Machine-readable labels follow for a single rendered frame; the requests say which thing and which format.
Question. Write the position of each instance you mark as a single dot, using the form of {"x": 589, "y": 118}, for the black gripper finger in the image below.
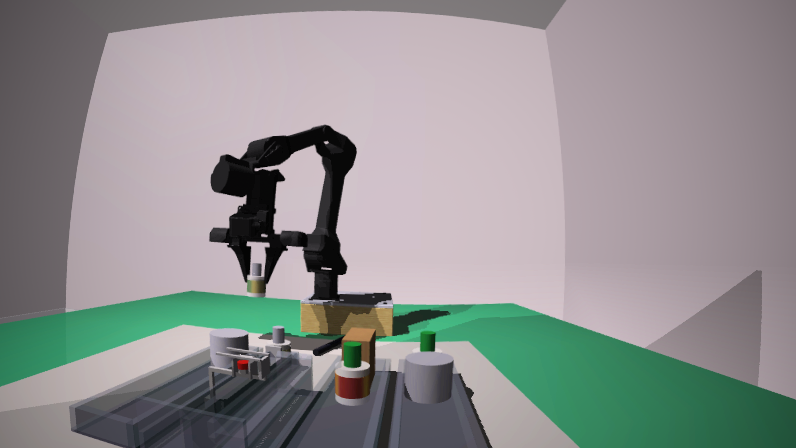
{"x": 272, "y": 256}
{"x": 243, "y": 254}

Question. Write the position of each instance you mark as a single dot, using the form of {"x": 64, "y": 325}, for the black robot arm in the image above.
{"x": 237, "y": 177}

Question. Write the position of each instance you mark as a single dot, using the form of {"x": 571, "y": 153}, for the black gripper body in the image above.
{"x": 286, "y": 238}

